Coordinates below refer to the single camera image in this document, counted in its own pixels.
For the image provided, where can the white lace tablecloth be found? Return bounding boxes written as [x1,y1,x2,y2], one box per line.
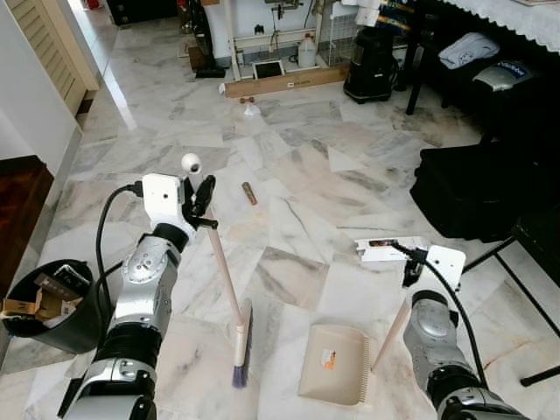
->
[435,0,560,53]

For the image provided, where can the black upright appliance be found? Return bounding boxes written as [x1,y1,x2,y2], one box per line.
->
[186,0,227,79]

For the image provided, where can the small white-framed tablet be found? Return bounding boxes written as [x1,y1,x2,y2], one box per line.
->
[252,59,286,81]

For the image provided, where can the black vacuum cleaner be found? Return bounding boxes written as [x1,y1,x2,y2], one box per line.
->
[344,24,401,104]

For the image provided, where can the beige long-handled dustpan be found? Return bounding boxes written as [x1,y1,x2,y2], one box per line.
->
[297,296,414,408]

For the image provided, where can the long brown cardboard box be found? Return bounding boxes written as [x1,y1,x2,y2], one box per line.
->
[223,64,351,98]

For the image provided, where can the white plastic jug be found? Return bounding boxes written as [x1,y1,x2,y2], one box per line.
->
[297,33,318,69]

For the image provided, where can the cardboard scraps in bin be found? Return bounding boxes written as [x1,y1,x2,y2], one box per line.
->
[3,267,88,320]

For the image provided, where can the white metal rack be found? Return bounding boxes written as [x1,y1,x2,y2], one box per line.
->
[223,0,368,69]

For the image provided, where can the beige louvre door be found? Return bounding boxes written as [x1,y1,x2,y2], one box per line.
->
[4,0,100,116]

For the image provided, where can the small white floor scrap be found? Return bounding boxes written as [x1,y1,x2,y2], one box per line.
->
[236,96,263,119]

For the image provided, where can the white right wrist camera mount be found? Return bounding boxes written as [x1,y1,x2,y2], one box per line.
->
[423,245,466,292]

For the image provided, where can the grey bag with blue print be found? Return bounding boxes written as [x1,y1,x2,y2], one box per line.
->
[472,59,536,94]

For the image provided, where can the large black bag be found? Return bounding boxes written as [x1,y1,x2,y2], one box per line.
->
[411,140,560,243]

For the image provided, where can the black wooden table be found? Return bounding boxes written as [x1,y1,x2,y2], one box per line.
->
[404,0,438,116]

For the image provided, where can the folded white cloth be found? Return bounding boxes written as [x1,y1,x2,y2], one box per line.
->
[437,32,501,70]

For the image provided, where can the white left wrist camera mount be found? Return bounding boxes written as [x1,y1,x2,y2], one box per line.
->
[142,173,185,230]

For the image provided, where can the black metal-framed chair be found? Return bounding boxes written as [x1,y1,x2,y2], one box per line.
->
[462,214,560,388]

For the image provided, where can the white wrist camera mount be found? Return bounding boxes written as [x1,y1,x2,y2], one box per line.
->
[142,173,185,230]
[423,245,466,292]

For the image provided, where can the flat white box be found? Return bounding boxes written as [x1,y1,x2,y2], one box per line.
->
[354,236,430,265]

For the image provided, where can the dark wooden staircase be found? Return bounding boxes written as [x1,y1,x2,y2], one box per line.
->
[0,156,55,294]

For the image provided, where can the beige broom with purple bristles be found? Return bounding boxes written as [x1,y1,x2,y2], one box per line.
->
[181,153,256,389]

